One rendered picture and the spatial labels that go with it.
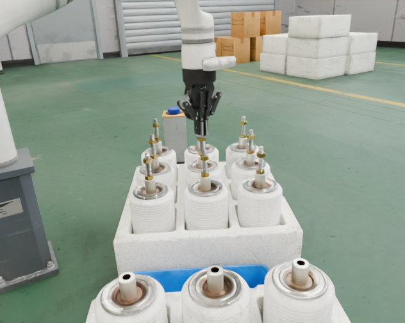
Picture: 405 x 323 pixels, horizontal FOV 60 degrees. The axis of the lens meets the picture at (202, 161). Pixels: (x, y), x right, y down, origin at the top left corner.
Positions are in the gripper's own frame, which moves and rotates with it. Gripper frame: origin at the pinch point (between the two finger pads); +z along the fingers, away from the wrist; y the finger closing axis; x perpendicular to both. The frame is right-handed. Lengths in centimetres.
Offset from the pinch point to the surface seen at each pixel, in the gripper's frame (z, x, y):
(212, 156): 10.8, -3.6, -7.7
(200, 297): 9.5, 29.4, 32.7
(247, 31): 0, -218, -322
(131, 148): 36, -83, -37
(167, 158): 10.6, -12.0, 0.9
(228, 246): 19.6, 16.8, 11.0
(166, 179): 11.2, -3.5, 8.9
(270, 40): 6, -155, -273
